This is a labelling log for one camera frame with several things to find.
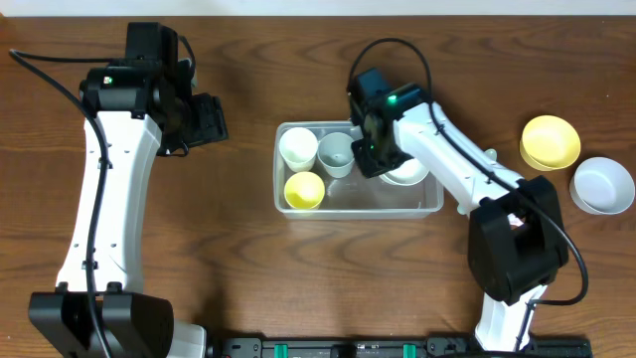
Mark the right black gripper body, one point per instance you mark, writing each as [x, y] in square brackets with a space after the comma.
[374, 162]

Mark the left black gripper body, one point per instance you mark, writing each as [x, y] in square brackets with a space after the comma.
[208, 120]

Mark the grey plastic cup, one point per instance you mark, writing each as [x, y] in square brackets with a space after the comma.
[336, 155]

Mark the white plastic bowl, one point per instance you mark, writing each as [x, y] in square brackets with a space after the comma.
[409, 173]

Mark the white plastic cup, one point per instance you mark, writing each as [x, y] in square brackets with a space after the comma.
[298, 147]

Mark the clear plastic container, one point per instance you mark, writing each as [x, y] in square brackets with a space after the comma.
[355, 197]

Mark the yellow plastic cup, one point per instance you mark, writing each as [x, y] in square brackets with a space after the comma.
[304, 191]

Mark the yellow plastic bowl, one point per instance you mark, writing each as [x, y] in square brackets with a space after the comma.
[549, 143]

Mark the grey plastic bowl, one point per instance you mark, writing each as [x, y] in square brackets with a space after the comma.
[602, 186]

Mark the mint green plastic spoon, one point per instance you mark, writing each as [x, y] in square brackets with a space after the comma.
[492, 155]

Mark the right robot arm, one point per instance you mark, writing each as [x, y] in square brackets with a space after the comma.
[516, 239]

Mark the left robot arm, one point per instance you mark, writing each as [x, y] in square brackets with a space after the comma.
[98, 307]

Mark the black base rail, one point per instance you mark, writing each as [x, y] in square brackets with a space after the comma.
[430, 347]

